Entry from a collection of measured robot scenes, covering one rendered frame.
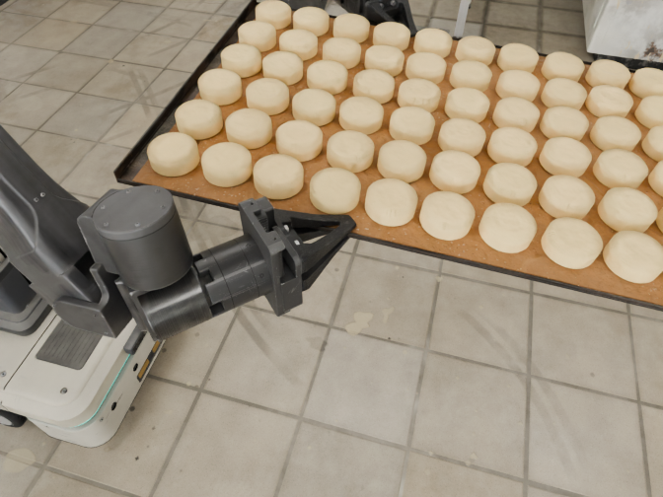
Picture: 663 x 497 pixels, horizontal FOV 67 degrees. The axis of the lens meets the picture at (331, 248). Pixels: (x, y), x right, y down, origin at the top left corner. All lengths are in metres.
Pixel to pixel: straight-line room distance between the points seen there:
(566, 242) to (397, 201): 0.16
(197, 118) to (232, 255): 0.20
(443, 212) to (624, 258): 0.16
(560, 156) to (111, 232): 0.44
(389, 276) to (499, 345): 0.41
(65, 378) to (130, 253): 0.99
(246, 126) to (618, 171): 0.39
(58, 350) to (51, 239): 0.97
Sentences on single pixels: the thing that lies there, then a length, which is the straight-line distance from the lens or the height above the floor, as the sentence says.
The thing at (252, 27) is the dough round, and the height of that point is 1.03.
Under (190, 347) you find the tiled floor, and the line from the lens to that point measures 1.59.
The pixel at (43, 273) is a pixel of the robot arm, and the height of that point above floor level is 1.03.
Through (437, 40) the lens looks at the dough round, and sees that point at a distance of 0.73.
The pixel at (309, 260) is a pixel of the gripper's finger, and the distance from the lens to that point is 0.43.
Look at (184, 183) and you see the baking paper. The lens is 0.53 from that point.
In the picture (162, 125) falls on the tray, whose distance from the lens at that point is 0.60.
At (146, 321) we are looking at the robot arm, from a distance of 0.43.
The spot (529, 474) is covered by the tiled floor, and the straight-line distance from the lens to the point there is 1.49.
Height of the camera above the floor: 1.35
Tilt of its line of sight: 51 degrees down
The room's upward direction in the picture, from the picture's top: straight up
